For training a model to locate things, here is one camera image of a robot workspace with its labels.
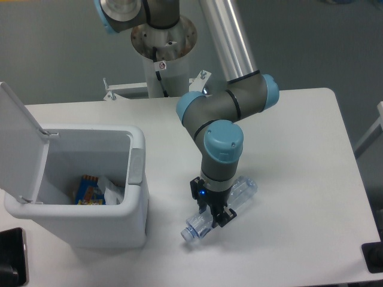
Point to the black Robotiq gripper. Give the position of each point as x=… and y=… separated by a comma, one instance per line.
x=216, y=200

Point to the clear plastic bottle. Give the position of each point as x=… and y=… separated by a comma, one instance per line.
x=200, y=224

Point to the clear plastic wrapper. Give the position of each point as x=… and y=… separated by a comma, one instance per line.
x=113, y=194

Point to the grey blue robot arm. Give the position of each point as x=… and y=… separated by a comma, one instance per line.
x=211, y=121

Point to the white plastic trash can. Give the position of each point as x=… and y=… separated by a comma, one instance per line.
x=116, y=152

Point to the white trash can lid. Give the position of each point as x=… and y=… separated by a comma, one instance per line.
x=24, y=149

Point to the colourful snack package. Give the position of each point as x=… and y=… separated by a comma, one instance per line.
x=88, y=192

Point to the black device right corner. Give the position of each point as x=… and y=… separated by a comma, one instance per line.
x=373, y=256

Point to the black device corner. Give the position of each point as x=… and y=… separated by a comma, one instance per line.
x=373, y=256
x=14, y=271

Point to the black device left corner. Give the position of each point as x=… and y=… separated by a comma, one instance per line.
x=14, y=271

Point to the white table bracket middle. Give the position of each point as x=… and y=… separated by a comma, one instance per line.
x=200, y=82

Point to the white table leg bracket left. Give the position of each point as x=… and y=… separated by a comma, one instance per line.
x=125, y=91

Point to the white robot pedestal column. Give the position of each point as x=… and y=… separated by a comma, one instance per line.
x=166, y=74

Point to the white frame right edge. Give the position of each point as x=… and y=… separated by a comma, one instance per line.
x=371, y=135

